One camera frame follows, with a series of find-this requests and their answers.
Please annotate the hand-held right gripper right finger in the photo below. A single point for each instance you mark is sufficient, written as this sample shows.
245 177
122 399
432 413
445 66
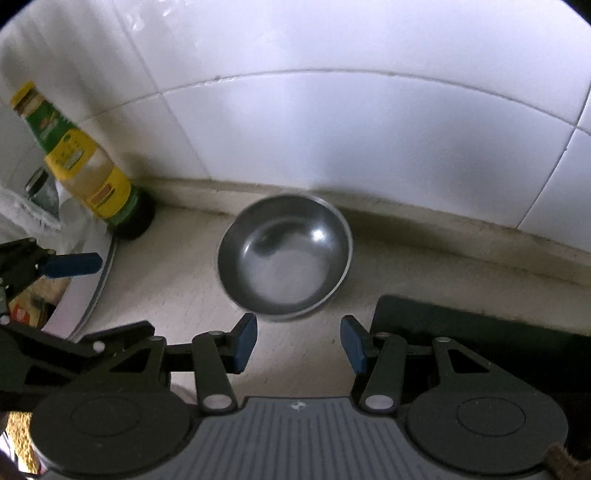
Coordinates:
354 344

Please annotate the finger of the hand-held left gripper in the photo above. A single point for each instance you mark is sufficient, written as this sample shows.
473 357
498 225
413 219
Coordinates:
76 264
69 353

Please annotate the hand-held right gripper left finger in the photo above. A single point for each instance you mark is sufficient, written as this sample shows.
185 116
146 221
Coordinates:
244 344

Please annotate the stainless steel bowl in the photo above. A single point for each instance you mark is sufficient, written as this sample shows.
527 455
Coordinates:
286 258

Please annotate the white round tray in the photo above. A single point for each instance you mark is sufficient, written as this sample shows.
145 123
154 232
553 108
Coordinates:
85 286

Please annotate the yellow label oil bottle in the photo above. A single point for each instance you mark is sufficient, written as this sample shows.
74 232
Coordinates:
85 170

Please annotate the yellow shaggy mat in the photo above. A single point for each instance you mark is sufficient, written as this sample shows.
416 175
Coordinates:
18 438

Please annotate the black mat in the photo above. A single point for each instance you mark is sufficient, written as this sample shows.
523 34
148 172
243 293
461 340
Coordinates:
485 323

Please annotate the brown fuzzy cloth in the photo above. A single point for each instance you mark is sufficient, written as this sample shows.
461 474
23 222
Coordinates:
568 461

